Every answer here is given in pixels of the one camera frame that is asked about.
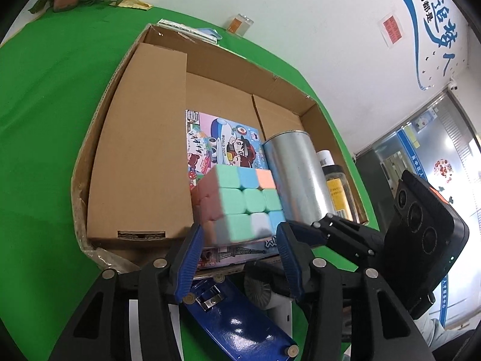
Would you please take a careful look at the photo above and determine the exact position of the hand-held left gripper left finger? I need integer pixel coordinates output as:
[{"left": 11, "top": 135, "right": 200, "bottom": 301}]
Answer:
[{"left": 49, "top": 223, "right": 205, "bottom": 361}]

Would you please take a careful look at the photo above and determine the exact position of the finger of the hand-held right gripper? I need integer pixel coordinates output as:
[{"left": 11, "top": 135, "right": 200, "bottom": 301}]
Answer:
[
  {"left": 290, "top": 224, "right": 372, "bottom": 271},
  {"left": 314, "top": 214, "right": 389, "bottom": 258}
]

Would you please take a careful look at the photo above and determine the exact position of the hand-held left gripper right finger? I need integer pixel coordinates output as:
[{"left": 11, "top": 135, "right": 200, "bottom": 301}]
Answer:
[{"left": 275, "top": 222, "right": 437, "bottom": 361}]

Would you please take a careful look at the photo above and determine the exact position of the yellow label glass jar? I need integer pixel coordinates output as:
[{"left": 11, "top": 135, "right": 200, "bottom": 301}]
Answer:
[{"left": 316, "top": 150, "right": 361, "bottom": 223}]

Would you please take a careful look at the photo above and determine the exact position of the silver metal can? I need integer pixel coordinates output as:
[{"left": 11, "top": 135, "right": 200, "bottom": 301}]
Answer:
[{"left": 262, "top": 130, "right": 337, "bottom": 226}]

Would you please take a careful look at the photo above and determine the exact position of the pastel puzzle cube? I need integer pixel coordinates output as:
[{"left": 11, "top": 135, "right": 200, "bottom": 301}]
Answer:
[{"left": 190, "top": 165, "right": 287, "bottom": 249}]

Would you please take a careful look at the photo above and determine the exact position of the cardboard box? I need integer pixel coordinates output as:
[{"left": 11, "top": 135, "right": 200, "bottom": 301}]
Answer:
[{"left": 71, "top": 23, "right": 371, "bottom": 271}]

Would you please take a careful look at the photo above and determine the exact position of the person's right forearm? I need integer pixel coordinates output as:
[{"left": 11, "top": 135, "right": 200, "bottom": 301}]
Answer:
[{"left": 413, "top": 304, "right": 475, "bottom": 361}]

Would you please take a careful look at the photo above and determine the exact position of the white rectangular case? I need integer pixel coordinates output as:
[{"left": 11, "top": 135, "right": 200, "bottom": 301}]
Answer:
[{"left": 128, "top": 299, "right": 183, "bottom": 361}]

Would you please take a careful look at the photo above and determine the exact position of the blue stapler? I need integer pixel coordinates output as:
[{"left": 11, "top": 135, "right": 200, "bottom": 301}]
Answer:
[{"left": 182, "top": 273, "right": 299, "bottom": 361}]

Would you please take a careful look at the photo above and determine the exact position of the glass door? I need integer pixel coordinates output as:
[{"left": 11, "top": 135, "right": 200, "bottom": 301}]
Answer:
[{"left": 355, "top": 83, "right": 481, "bottom": 332}]

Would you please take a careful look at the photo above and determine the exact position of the colourful cartoon print box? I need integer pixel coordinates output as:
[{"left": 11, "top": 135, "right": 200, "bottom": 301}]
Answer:
[{"left": 185, "top": 109, "right": 286, "bottom": 267}]

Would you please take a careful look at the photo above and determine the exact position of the small clear glass jar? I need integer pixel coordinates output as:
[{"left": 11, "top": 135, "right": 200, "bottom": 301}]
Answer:
[{"left": 226, "top": 14, "right": 253, "bottom": 36}]

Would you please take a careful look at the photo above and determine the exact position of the flat blue card packet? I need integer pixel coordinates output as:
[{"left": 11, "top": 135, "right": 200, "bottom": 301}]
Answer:
[{"left": 157, "top": 18, "right": 223, "bottom": 44}]

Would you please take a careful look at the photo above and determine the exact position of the yellow paper packet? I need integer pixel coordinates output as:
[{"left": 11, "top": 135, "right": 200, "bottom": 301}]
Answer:
[{"left": 113, "top": 0, "right": 154, "bottom": 10}]

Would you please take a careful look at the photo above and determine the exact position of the blue wall lettering decal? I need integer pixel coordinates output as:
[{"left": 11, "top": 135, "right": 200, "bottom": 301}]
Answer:
[{"left": 376, "top": 0, "right": 457, "bottom": 91}]

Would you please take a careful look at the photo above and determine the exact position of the red wall notice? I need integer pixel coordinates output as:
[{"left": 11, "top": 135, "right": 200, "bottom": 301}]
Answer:
[{"left": 377, "top": 8, "right": 407, "bottom": 48}]

